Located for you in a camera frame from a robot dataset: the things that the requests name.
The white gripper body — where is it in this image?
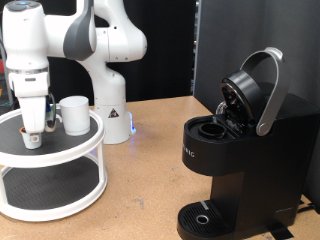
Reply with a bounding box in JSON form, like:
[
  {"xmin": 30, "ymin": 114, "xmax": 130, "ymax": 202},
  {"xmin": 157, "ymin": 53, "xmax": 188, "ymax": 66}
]
[{"xmin": 8, "ymin": 68, "xmax": 50, "ymax": 134}]

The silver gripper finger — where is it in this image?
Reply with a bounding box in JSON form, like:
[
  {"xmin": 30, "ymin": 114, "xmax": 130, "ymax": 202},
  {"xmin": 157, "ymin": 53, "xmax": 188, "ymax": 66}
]
[{"xmin": 28, "ymin": 132, "xmax": 42, "ymax": 143}]

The white coffee pod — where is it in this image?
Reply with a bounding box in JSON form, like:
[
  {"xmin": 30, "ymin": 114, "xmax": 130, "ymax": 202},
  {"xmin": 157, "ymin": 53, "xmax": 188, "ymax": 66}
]
[{"xmin": 19, "ymin": 126, "xmax": 43, "ymax": 150}]

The white mug with green-marked handle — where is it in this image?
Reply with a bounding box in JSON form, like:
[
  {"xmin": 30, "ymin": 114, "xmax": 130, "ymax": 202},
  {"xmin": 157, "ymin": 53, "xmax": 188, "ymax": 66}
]
[{"xmin": 54, "ymin": 95, "xmax": 91, "ymax": 137}]

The black Keurig coffee machine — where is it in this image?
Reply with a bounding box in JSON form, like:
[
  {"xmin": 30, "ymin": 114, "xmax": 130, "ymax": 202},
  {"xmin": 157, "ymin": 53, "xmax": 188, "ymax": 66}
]
[{"xmin": 176, "ymin": 46, "xmax": 320, "ymax": 240}]

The white two-tier turntable shelf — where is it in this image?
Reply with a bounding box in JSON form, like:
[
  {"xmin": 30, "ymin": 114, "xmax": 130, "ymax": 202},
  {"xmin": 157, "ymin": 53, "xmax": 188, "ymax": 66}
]
[{"xmin": 0, "ymin": 103, "xmax": 108, "ymax": 223}]

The black curtain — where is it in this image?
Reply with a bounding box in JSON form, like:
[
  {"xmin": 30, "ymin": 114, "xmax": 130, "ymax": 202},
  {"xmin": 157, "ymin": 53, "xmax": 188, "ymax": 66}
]
[{"xmin": 0, "ymin": 0, "xmax": 198, "ymax": 111}]

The metal rack behind gap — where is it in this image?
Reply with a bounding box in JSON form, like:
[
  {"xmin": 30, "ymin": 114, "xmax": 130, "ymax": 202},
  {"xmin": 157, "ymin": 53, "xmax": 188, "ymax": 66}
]
[{"xmin": 190, "ymin": 0, "xmax": 201, "ymax": 98}]

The dark grey partition panel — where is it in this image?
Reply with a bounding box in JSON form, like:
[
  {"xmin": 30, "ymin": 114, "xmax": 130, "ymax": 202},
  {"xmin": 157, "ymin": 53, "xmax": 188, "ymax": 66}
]
[{"xmin": 194, "ymin": 0, "xmax": 320, "ymax": 214}]

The black tape strip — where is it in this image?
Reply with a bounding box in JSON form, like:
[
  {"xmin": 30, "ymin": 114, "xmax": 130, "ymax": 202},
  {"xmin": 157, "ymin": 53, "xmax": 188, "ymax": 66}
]
[{"xmin": 266, "ymin": 222, "xmax": 295, "ymax": 240}]

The black camera cable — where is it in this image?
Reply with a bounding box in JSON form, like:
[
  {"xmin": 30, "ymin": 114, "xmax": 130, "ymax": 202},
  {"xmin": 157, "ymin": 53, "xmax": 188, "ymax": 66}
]
[{"xmin": 47, "ymin": 92, "xmax": 58, "ymax": 130}]

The black power cable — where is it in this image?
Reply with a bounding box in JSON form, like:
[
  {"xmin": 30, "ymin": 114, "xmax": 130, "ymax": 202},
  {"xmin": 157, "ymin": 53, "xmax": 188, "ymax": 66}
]
[{"xmin": 295, "ymin": 202, "xmax": 317, "ymax": 215}]

